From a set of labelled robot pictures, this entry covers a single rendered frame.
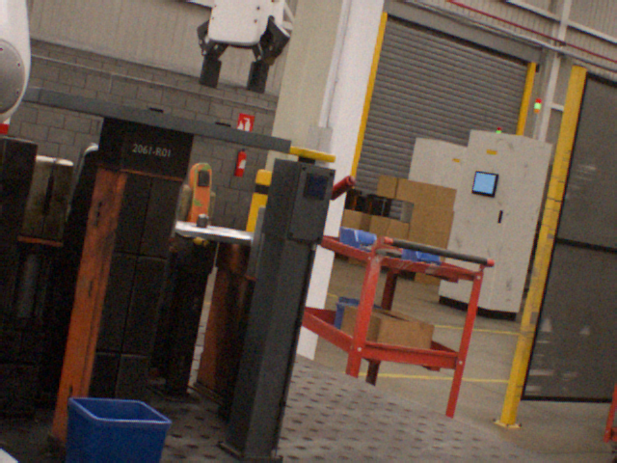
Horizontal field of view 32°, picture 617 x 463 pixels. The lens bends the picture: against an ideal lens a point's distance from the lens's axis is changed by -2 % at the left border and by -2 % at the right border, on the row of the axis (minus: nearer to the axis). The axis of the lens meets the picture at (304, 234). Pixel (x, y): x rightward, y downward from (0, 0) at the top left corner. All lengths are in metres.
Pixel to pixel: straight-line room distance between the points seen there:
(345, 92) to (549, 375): 1.96
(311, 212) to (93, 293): 0.34
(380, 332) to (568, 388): 2.67
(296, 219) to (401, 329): 2.41
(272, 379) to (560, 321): 4.70
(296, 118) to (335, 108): 3.17
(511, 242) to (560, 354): 5.71
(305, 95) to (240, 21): 7.42
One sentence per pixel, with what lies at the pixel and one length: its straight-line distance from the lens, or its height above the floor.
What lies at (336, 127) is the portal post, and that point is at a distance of 5.70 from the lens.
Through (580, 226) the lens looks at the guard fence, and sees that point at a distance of 6.19.
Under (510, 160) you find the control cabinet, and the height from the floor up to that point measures 1.72.
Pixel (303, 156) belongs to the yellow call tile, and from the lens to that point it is 1.56.
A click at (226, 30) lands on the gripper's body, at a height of 1.30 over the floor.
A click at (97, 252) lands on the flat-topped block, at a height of 0.97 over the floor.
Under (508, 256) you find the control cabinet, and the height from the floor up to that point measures 0.70.
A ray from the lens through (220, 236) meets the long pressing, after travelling 1.81.
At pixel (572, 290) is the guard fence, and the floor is 0.78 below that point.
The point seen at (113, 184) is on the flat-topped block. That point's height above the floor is 1.06.
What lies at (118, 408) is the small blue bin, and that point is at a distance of 1.44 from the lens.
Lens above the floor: 1.12
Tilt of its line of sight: 3 degrees down
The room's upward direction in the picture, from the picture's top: 11 degrees clockwise
